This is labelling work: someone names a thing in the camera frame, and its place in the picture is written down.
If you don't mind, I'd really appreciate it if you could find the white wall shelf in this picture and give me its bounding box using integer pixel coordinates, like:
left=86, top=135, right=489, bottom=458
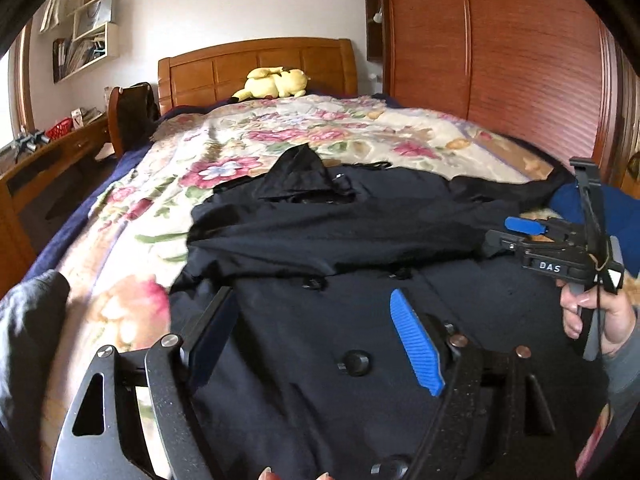
left=39, top=0, right=120, bottom=84

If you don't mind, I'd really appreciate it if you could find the blue cloth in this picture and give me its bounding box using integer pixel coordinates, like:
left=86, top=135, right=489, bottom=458
left=549, top=184, right=640, bottom=278

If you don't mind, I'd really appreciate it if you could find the person's right hand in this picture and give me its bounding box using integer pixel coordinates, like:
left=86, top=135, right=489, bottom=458
left=555, top=280, right=637, bottom=356

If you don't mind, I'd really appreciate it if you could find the black bag on chair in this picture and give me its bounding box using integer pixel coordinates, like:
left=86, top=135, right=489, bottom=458
left=107, top=82, right=160, bottom=158

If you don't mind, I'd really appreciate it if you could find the grey sleeve forearm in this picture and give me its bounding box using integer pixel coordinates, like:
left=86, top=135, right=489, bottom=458
left=603, top=307, right=640, bottom=416

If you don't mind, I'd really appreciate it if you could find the floral quilt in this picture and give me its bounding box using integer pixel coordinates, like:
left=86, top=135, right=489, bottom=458
left=40, top=96, right=552, bottom=468

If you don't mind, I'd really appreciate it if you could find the wooden headboard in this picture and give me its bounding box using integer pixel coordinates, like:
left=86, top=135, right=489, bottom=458
left=157, top=37, right=359, bottom=116

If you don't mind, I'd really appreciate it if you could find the yellow plush toy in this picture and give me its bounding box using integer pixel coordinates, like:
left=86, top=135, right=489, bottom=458
left=231, top=66, right=309, bottom=101

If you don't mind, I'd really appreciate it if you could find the red basket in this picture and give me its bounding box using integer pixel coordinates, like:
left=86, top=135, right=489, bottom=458
left=46, top=117, right=74, bottom=140

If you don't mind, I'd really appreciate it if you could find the dark grey folded garment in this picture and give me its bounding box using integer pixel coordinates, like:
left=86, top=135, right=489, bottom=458
left=1, top=270, right=70, bottom=469

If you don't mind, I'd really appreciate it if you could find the black coat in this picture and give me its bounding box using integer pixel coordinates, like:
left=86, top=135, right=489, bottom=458
left=169, top=146, right=578, bottom=479

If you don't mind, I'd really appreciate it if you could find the wooden louvered wardrobe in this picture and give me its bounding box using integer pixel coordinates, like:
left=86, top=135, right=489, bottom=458
left=366, top=0, right=639, bottom=186

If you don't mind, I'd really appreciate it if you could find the wooden desk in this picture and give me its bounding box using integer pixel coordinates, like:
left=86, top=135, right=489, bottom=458
left=1, top=116, right=111, bottom=295

